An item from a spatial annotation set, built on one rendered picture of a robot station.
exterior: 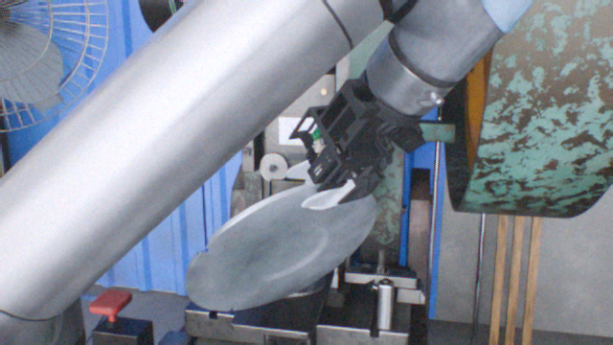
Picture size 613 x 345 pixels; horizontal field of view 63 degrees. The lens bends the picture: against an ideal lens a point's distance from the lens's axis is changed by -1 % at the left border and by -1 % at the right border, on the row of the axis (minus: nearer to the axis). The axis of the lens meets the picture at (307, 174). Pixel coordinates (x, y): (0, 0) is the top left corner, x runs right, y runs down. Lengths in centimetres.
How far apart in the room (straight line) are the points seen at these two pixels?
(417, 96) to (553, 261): 200
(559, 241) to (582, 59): 179
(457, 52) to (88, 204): 29
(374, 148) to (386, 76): 10
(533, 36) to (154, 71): 45
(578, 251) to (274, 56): 223
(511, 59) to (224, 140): 42
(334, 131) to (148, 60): 27
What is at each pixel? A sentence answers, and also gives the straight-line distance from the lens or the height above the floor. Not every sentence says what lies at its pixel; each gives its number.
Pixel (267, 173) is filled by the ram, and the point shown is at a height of 98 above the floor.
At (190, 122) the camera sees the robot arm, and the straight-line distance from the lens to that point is 24.
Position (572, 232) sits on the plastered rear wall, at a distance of 237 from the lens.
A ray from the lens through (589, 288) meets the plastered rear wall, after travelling 249.
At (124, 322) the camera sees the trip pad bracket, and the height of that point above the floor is 70.
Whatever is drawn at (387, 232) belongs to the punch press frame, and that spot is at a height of 78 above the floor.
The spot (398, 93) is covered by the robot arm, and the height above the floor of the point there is 118.
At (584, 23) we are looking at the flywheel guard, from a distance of 62.
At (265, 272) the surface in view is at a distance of 75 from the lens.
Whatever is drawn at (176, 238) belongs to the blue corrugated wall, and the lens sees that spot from 250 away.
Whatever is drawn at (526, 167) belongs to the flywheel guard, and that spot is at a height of 107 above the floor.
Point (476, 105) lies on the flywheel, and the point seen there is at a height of 109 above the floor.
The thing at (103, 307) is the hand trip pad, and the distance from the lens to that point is 101.
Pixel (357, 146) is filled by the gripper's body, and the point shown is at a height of 112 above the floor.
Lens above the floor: 122
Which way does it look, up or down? 14 degrees down
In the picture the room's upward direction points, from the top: straight up
